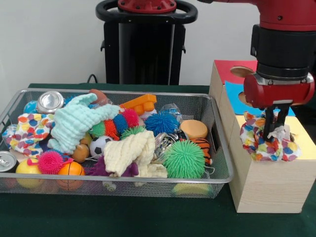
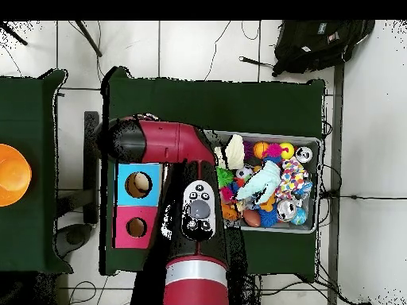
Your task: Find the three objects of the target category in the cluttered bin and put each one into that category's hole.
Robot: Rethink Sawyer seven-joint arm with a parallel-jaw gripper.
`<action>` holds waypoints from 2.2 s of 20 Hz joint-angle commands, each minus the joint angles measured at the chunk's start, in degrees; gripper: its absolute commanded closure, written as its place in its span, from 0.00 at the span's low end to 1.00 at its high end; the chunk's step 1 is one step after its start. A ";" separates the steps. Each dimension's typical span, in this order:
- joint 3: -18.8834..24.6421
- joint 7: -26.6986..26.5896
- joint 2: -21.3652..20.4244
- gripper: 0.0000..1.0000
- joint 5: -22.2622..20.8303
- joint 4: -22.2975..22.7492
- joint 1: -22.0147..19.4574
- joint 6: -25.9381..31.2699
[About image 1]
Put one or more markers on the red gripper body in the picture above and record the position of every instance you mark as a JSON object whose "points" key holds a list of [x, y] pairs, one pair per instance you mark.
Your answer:
{"points": [[276, 94]]}

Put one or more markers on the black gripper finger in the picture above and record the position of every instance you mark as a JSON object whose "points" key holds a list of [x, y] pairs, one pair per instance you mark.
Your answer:
{"points": [[269, 123], [283, 116]]}

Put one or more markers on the white patterned cloth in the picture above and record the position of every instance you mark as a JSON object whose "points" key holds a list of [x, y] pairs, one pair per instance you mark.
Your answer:
{"points": [[254, 143]]}

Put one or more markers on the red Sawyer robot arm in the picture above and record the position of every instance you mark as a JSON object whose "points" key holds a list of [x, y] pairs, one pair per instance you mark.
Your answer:
{"points": [[284, 44]]}

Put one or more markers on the clear mesh bin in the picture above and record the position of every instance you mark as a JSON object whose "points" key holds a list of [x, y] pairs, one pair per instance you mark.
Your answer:
{"points": [[219, 143]]}

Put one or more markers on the wooden box with three holes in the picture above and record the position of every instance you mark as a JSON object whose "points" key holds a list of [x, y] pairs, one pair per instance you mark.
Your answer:
{"points": [[271, 182]]}

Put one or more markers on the tan round wooden block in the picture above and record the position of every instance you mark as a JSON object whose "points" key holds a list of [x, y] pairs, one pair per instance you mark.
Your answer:
{"points": [[194, 129]]}

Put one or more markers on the green spiky ball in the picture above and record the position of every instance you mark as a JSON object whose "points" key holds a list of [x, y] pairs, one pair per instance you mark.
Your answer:
{"points": [[184, 159]]}

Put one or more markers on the blue spiky ball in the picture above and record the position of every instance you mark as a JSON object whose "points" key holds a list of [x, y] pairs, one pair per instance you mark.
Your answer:
{"points": [[161, 123]]}

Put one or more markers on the orange plastic toy brick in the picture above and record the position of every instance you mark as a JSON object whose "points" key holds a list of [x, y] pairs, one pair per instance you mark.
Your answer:
{"points": [[140, 103]]}

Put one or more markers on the cream yellow cloth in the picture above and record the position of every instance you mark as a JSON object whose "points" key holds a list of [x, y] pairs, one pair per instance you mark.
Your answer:
{"points": [[126, 150]]}

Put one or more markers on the small soccer ball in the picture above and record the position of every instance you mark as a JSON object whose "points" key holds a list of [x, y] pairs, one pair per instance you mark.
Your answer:
{"points": [[100, 146]]}

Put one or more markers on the dark green tablecloth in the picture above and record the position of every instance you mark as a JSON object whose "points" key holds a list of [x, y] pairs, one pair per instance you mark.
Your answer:
{"points": [[123, 217]]}

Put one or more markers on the mint green cloth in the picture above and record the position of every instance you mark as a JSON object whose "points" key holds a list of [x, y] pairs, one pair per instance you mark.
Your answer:
{"points": [[74, 126]]}

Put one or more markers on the small orange basketball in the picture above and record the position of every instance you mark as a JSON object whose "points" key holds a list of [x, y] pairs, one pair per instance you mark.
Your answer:
{"points": [[71, 170]]}

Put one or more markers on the silver drink can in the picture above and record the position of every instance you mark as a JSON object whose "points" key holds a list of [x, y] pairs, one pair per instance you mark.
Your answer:
{"points": [[49, 101]]}

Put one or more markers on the pink spiky ball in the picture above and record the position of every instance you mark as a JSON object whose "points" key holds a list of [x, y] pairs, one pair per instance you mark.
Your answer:
{"points": [[50, 162]]}

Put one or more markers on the polka-dot cloth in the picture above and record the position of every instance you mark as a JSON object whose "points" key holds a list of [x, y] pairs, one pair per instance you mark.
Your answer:
{"points": [[32, 129]]}

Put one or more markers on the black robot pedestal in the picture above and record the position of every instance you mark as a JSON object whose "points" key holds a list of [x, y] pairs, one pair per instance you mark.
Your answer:
{"points": [[143, 49]]}

